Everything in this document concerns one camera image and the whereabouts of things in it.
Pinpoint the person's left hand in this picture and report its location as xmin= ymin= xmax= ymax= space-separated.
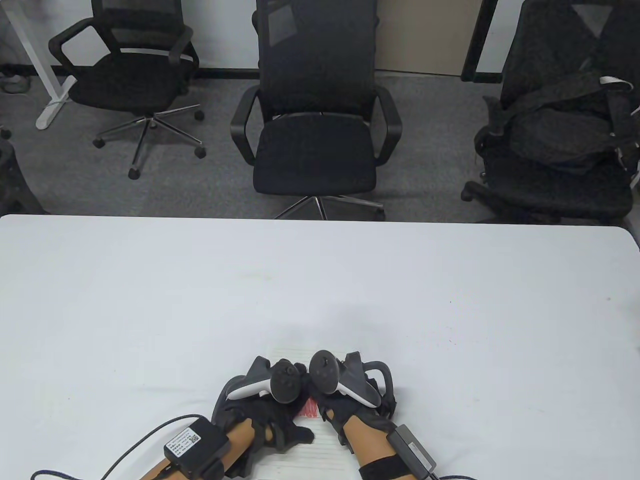
xmin=219 ymin=360 xmax=316 ymax=466

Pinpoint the person's right hand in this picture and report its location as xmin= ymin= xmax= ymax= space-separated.
xmin=315 ymin=372 xmax=398 ymax=455

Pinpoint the white lined paper sheet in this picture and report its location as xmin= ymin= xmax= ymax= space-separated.
xmin=248 ymin=344 xmax=351 ymax=480

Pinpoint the person's right forearm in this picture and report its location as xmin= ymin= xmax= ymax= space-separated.
xmin=344 ymin=419 xmax=408 ymax=480

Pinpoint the grey white handheld controller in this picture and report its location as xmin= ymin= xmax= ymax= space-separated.
xmin=308 ymin=350 xmax=394 ymax=408
xmin=212 ymin=355 xmax=302 ymax=420

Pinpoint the black high-back mesh chair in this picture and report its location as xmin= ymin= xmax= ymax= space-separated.
xmin=230 ymin=0 xmax=403 ymax=222

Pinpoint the black chair holding bag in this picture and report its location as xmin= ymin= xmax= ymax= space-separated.
xmin=461 ymin=0 xmax=640 ymax=224

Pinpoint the black bag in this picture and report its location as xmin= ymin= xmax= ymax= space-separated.
xmin=487 ymin=67 xmax=637 ymax=176

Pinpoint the black chair with chrome base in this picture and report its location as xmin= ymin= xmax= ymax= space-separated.
xmin=48 ymin=0 xmax=207 ymax=181

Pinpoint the beige door panel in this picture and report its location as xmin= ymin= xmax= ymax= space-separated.
xmin=375 ymin=0 xmax=485 ymax=77

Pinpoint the white desk leg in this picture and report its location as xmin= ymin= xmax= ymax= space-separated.
xmin=5 ymin=0 xmax=79 ymax=131

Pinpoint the black wrist strap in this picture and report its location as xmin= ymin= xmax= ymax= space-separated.
xmin=202 ymin=452 xmax=231 ymax=480
xmin=357 ymin=456 xmax=416 ymax=480

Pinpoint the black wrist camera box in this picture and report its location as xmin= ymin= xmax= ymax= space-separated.
xmin=387 ymin=424 xmax=438 ymax=478
xmin=163 ymin=417 xmax=231 ymax=478

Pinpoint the black door frame post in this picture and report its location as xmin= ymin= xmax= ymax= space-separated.
xmin=460 ymin=0 xmax=504 ymax=84

